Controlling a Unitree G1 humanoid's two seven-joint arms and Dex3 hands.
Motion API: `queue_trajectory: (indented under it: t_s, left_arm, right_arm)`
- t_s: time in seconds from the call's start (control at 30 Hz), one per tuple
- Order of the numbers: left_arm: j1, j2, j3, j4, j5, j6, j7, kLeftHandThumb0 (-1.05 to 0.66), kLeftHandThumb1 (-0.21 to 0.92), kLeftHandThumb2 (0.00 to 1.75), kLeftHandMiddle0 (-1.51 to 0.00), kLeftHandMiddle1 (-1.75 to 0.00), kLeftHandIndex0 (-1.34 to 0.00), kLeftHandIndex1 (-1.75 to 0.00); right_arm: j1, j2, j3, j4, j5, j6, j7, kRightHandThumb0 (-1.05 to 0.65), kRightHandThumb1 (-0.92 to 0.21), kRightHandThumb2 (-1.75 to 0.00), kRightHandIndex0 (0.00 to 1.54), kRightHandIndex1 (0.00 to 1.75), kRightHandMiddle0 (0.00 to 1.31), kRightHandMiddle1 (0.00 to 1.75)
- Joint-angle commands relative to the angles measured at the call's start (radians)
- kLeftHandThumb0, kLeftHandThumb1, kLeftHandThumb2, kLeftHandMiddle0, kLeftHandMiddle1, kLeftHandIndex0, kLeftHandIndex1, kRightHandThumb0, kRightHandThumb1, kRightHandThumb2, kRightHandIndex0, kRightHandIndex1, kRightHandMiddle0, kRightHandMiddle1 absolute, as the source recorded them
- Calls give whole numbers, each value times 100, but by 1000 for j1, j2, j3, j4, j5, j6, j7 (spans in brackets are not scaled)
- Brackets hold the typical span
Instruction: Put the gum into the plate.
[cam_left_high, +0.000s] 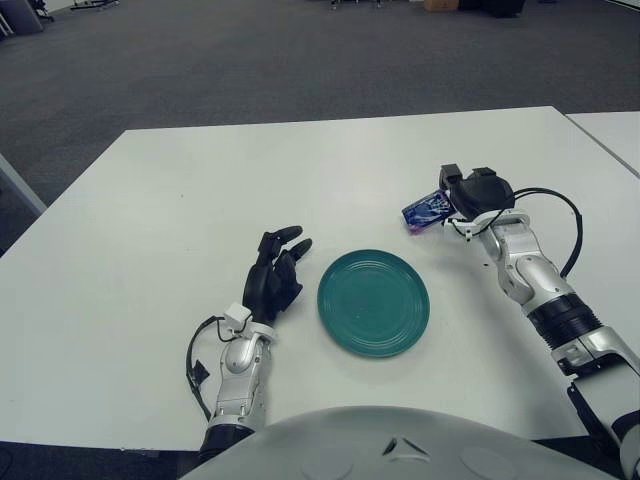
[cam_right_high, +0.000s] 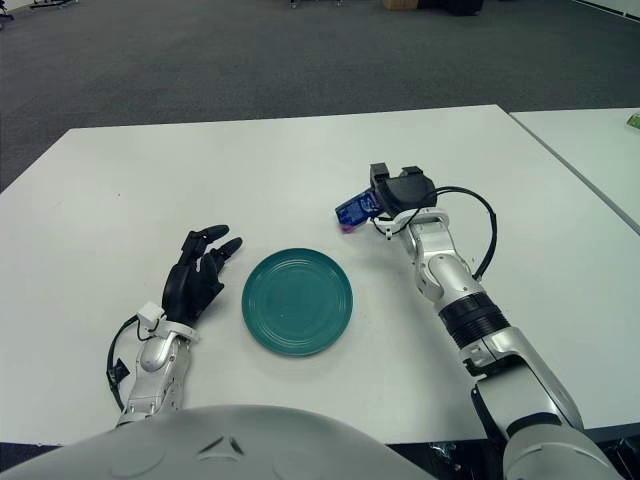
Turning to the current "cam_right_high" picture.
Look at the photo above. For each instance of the black background case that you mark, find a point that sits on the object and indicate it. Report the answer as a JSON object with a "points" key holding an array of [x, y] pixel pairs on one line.
{"points": [[450, 6]]}

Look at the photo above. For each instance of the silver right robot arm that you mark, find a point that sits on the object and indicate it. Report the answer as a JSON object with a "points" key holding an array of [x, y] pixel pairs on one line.
{"points": [[475, 310]]}

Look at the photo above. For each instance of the white neighbouring table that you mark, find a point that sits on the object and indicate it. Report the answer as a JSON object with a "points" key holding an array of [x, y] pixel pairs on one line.
{"points": [[585, 150]]}

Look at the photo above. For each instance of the teal ribbed plate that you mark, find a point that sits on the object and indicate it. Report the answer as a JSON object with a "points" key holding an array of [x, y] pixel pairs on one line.
{"points": [[297, 305]]}

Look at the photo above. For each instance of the grey robot torso shell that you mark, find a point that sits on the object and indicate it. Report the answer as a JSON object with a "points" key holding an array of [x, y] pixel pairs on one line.
{"points": [[175, 445]]}

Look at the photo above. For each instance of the small green packet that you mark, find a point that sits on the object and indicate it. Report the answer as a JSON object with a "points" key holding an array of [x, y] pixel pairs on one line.
{"points": [[634, 121]]}

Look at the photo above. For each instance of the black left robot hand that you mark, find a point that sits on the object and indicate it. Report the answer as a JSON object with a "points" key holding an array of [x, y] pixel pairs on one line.
{"points": [[185, 290]]}

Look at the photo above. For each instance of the brown cardboard box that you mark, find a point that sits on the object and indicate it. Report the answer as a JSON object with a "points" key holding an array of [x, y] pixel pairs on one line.
{"points": [[400, 4]]}

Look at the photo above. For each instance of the blue purple gum pack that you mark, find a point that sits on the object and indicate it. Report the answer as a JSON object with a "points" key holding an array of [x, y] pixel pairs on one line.
{"points": [[356, 211]]}

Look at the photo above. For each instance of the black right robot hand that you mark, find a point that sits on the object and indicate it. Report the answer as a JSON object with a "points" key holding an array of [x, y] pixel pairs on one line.
{"points": [[407, 192]]}

